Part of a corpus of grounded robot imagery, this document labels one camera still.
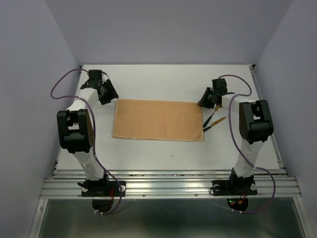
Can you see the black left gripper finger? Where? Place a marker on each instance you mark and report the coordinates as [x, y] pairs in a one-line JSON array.
[[103, 96], [110, 92]]

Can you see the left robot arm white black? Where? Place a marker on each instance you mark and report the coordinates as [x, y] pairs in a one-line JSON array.
[[77, 125]]

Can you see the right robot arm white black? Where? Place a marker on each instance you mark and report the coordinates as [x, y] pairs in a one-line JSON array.
[[255, 124]]

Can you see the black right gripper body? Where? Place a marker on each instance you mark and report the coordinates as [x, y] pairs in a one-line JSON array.
[[213, 93]]

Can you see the gold fork black handle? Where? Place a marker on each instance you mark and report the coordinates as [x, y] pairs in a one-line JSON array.
[[217, 108]]

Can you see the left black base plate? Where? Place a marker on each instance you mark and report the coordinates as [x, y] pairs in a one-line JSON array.
[[98, 189]]

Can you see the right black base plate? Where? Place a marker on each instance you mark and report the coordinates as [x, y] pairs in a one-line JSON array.
[[227, 188]]

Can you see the peach cloth napkin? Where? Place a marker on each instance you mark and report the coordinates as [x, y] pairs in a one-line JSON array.
[[158, 120]]

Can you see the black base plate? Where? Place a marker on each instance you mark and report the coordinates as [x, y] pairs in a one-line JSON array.
[[227, 188], [98, 189]]

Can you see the aluminium rail frame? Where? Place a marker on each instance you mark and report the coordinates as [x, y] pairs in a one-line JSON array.
[[168, 191]]

